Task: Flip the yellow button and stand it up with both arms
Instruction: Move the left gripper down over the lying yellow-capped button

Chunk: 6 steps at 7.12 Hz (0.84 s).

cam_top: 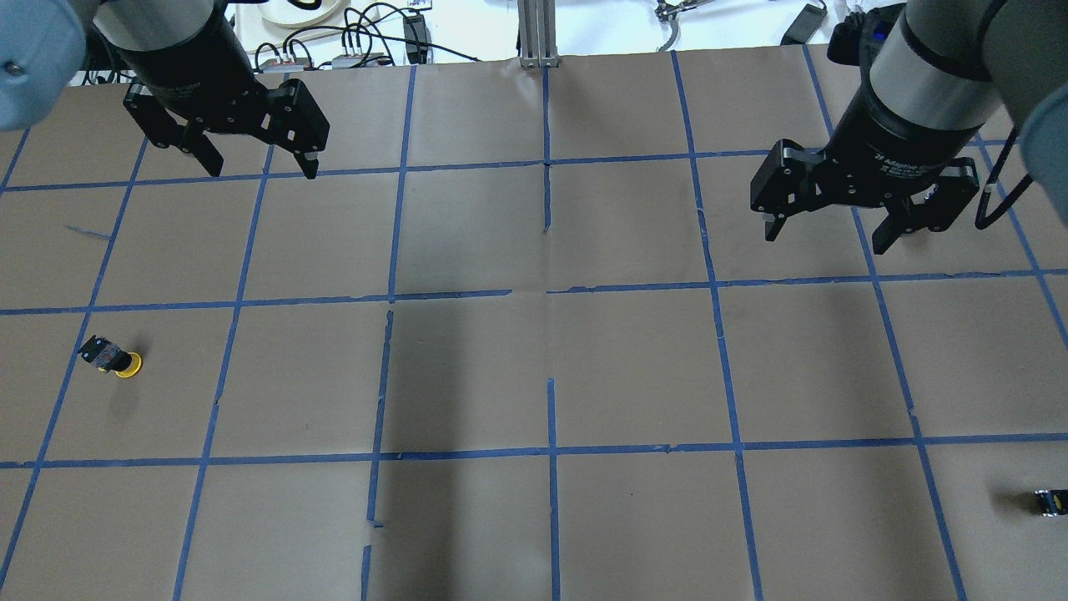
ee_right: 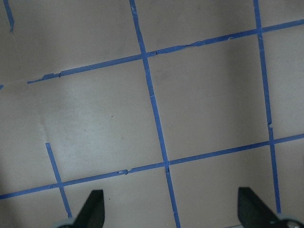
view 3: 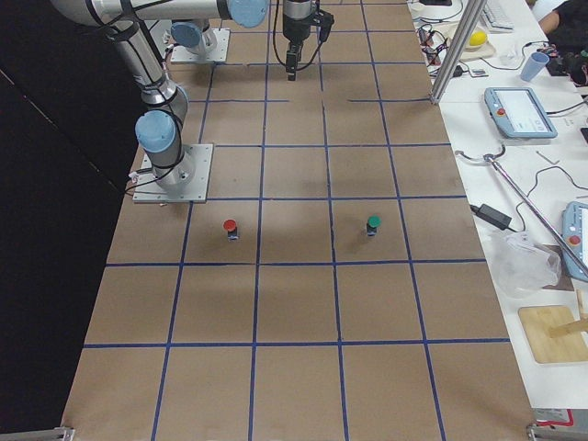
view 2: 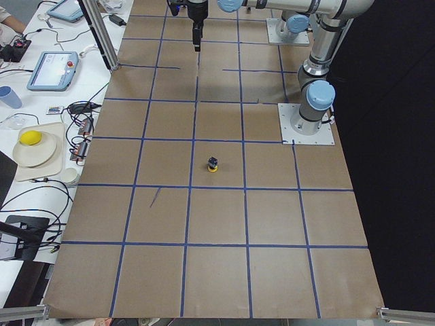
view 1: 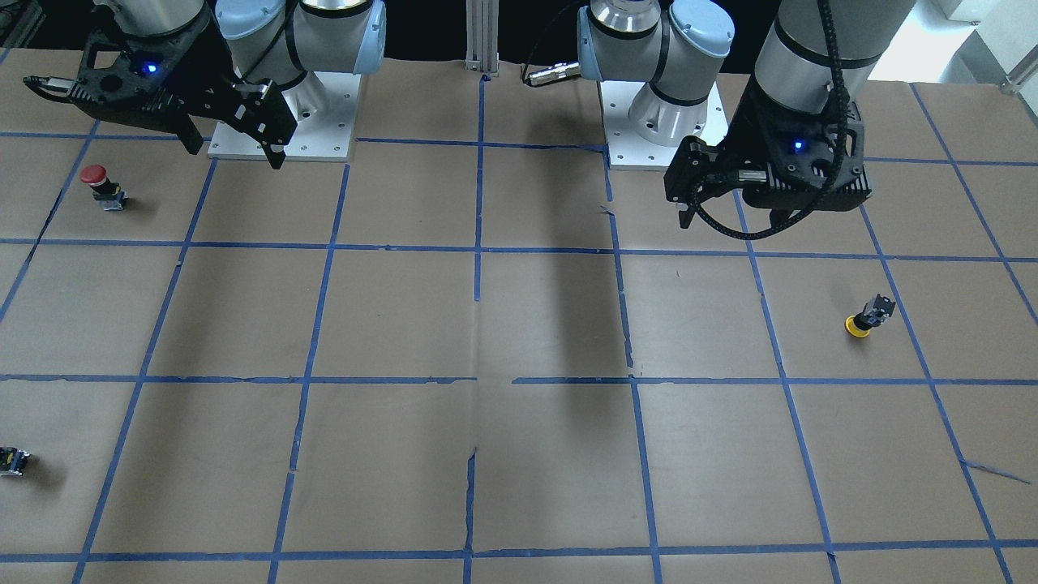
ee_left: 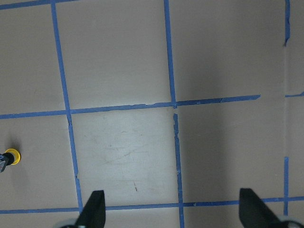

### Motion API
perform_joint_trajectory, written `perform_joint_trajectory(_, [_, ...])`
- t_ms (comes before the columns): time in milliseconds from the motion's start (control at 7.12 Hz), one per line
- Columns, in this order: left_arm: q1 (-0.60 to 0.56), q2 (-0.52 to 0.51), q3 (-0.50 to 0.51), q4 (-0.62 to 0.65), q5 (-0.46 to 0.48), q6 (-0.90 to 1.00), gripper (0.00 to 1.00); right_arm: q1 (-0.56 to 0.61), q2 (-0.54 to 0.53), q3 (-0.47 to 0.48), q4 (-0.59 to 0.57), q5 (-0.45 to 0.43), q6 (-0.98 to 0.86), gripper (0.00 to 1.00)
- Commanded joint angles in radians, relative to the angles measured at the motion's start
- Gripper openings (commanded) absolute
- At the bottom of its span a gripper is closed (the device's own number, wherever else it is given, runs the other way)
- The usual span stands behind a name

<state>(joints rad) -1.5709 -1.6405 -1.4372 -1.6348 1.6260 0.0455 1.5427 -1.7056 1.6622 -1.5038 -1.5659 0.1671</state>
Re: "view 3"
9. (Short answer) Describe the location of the green push button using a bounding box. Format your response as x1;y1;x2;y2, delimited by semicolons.
366;215;381;237

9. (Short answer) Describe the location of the wooden board stand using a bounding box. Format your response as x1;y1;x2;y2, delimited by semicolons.
518;289;587;364

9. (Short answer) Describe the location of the beige tray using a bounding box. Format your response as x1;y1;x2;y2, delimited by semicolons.
433;22;496;62

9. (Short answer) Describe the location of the yellow lemon toy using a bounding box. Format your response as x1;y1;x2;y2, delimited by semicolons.
467;30;488;50

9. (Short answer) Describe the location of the white keyboard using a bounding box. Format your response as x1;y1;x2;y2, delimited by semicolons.
481;0;514;33

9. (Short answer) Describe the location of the upper teach pendant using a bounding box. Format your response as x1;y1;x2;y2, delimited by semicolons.
483;87;558;139

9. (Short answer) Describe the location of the teach pendant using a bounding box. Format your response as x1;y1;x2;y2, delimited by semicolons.
483;87;558;139
561;201;587;282

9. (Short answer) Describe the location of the blue plastic cup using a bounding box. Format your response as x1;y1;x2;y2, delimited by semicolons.
520;51;550;82

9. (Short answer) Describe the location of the black power adapter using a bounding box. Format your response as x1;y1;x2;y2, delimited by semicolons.
474;204;512;231

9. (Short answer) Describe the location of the clear plastic bag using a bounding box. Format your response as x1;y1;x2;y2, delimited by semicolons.
490;232;561;299

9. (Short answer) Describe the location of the metal cane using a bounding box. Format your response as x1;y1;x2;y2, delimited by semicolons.
455;143;587;276

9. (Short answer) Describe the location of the lower teach pendant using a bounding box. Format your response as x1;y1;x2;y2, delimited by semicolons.
561;201;587;282

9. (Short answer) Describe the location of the aluminium frame post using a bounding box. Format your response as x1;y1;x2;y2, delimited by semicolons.
430;0;486;104

